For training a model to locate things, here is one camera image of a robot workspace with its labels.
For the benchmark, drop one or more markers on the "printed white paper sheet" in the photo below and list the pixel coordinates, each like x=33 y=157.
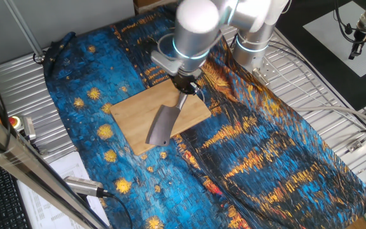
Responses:
x=59 y=197

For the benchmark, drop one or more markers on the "white camera mounting bracket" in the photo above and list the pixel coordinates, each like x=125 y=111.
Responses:
x=165 y=62

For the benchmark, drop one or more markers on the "red emergency stop button box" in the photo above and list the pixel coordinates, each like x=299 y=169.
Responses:
x=24 y=125

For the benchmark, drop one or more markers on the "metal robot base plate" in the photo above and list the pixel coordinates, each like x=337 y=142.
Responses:
x=268 y=68

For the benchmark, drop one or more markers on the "aluminium frame beam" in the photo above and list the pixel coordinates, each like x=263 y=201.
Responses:
x=27 y=165

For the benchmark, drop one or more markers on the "starry night print tablecloth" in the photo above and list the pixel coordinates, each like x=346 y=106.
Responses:
x=106 y=79

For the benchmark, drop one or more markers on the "grey metal rod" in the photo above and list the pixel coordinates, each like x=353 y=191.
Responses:
x=24 y=28

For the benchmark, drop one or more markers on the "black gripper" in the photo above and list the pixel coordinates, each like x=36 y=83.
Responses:
x=186 y=79

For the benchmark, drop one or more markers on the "grey mat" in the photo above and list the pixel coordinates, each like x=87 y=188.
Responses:
x=329 y=35

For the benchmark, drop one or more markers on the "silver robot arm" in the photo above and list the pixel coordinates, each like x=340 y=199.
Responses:
x=202 y=31

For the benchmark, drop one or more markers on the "steel cleaver knife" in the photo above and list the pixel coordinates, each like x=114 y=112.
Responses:
x=164 y=124

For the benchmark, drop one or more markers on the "bamboo cutting board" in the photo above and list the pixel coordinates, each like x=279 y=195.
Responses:
x=132 y=117

